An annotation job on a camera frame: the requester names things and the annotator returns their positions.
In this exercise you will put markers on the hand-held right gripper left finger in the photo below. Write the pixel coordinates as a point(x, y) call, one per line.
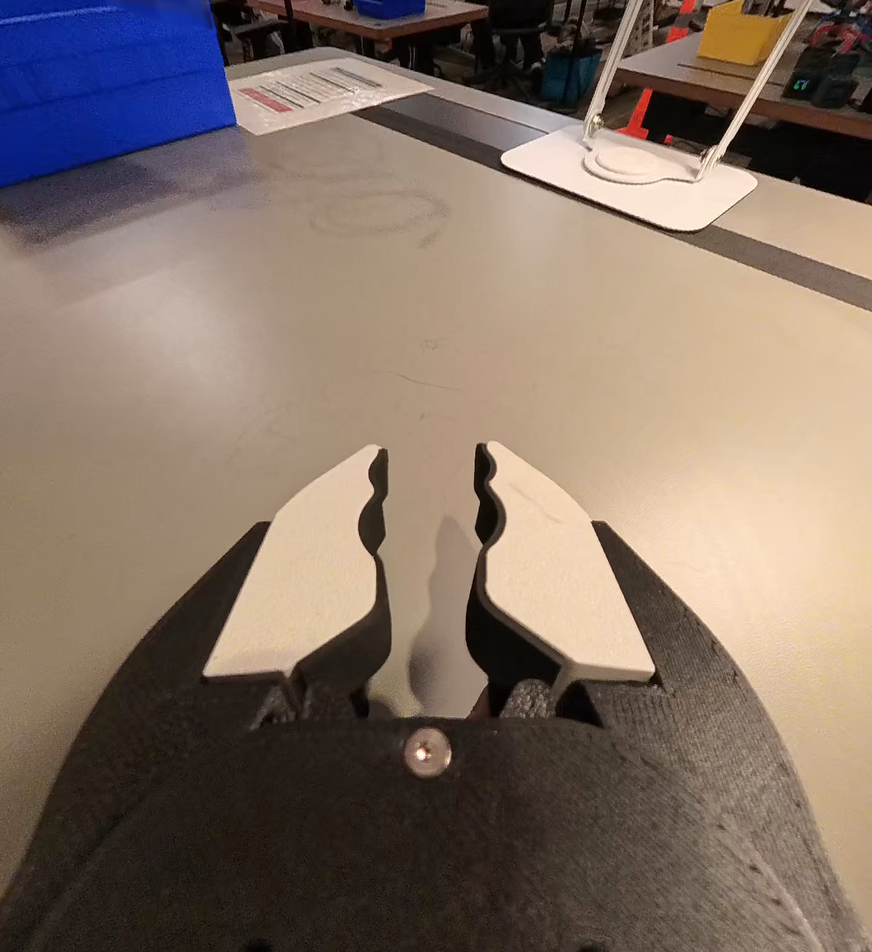
point(302, 588)

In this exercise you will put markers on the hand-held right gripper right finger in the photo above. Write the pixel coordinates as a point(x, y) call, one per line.
point(555, 588)

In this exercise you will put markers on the blue storage bin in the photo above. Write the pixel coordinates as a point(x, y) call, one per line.
point(79, 82)

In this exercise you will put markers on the white stand base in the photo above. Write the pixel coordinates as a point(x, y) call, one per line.
point(630, 171)

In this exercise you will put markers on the white board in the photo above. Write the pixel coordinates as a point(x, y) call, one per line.
point(325, 92)

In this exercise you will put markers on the yellow box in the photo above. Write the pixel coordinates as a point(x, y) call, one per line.
point(741, 33)

